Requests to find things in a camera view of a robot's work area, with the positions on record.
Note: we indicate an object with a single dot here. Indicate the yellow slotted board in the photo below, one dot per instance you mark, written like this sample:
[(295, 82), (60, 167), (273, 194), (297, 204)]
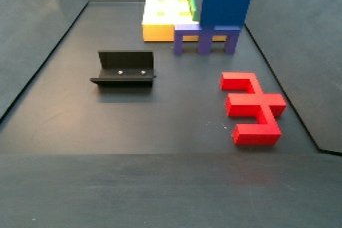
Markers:
[(161, 16)]

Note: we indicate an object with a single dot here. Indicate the purple cross-shaped block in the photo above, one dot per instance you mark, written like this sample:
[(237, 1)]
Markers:
[(206, 35)]

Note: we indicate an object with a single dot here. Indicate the red branched block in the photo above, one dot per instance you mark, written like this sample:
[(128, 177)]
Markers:
[(248, 101)]

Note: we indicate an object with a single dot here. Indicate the green long block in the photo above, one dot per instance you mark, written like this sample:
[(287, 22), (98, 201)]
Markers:
[(194, 10)]

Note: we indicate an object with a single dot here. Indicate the black angled bracket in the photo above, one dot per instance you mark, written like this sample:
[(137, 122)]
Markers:
[(125, 68)]

